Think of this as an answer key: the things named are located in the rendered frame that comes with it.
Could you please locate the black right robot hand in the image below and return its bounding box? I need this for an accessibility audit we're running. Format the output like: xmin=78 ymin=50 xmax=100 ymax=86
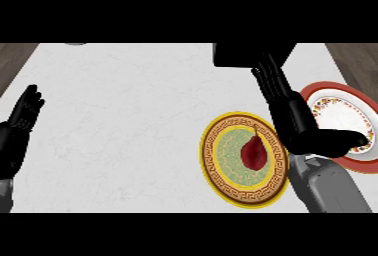
xmin=249 ymin=53 xmax=370 ymax=158

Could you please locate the red rimmed white plate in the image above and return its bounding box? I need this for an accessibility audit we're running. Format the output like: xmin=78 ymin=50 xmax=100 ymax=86
xmin=298 ymin=80 xmax=378 ymax=175

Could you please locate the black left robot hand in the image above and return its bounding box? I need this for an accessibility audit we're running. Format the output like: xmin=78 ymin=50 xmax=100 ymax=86
xmin=0 ymin=84 xmax=47 ymax=181

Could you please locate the yellow brown patterned plate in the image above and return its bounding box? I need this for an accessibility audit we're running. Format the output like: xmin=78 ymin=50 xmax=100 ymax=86
xmin=197 ymin=111 xmax=292 ymax=210

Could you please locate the dark red pear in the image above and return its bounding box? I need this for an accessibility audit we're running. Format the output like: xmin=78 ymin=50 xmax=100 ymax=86
xmin=239 ymin=125 xmax=270 ymax=172

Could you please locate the black box appliance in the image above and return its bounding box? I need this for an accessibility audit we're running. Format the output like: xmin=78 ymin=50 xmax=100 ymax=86
xmin=211 ymin=42 xmax=298 ymax=69

